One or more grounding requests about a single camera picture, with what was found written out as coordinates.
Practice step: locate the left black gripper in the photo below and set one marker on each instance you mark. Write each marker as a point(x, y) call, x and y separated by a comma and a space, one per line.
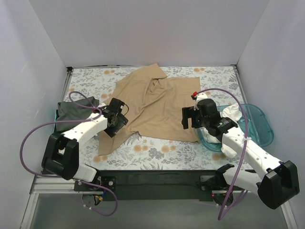
point(118, 125)

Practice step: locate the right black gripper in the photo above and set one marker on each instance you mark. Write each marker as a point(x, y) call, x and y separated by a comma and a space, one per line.
point(188, 117)

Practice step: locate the tan t shirt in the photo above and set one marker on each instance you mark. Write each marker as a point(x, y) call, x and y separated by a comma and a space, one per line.
point(154, 107)

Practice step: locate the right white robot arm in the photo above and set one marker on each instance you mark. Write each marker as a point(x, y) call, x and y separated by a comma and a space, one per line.
point(274, 181)

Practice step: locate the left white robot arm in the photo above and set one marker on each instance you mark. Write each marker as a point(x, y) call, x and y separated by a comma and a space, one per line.
point(62, 155)

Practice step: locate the white t shirt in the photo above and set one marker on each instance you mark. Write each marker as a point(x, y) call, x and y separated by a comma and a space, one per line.
point(230, 115)

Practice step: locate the floral table cloth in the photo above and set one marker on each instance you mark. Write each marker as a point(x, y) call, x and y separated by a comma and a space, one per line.
point(144, 153)

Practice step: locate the dark grey folded t shirt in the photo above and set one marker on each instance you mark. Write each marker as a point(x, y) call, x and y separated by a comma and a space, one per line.
point(70, 111)

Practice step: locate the black folded t shirt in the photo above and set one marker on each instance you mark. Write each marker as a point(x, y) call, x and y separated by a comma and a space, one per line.
point(55, 130)

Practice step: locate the teal plastic basket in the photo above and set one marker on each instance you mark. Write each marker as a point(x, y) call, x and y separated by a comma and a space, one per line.
point(258, 129)

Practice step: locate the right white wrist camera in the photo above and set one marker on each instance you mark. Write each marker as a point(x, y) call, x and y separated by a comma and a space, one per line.
point(198, 97)

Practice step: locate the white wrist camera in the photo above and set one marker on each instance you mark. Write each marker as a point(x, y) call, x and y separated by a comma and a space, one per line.
point(100, 108)
point(198, 97)

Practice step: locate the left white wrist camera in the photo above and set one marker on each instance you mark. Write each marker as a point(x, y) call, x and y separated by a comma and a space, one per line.
point(100, 108)

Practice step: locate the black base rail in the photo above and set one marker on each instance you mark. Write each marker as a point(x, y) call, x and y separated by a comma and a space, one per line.
point(156, 184)

